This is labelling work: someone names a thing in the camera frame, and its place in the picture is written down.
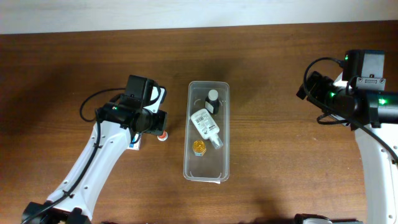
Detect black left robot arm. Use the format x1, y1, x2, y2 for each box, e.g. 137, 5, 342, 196
21, 84, 167, 223

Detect dark bottle white cap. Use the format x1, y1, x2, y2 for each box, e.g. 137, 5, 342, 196
205, 90, 220, 114

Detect clear plastic container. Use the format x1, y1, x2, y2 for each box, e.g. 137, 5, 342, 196
183, 81, 230, 184

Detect small jar gold lid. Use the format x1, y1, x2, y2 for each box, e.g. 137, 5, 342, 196
192, 140, 206, 156

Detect white squeeze bottle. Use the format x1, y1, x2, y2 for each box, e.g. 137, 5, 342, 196
190, 108, 223, 149

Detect white Panadol box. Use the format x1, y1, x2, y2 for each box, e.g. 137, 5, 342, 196
127, 135, 141, 151

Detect orange tablet tube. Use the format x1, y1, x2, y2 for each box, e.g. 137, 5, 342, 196
157, 131, 169, 141

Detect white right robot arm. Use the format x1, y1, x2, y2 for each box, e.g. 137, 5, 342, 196
297, 72, 397, 223

